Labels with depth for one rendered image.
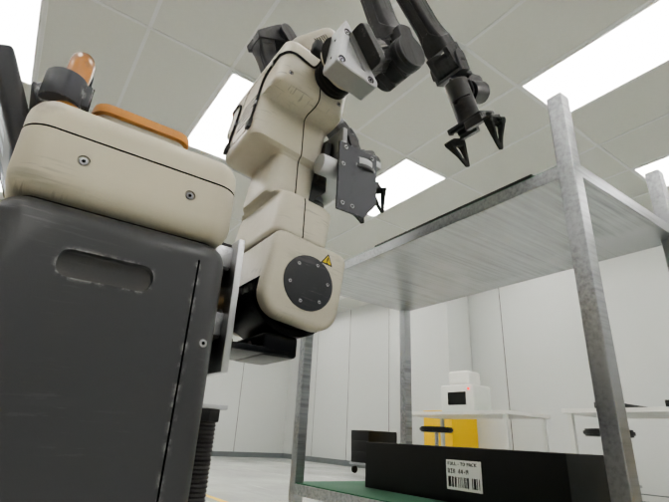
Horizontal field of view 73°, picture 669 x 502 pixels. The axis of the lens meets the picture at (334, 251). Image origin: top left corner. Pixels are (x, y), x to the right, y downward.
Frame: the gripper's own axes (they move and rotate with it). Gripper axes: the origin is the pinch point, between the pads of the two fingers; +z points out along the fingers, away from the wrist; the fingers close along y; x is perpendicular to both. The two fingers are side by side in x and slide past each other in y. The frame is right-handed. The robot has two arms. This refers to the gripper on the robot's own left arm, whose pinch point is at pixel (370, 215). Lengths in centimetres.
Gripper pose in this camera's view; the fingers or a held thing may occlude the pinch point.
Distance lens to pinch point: 144.2
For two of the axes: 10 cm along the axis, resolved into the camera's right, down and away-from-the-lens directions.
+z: 3.2, 9.4, -1.1
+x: -7.5, 1.8, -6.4
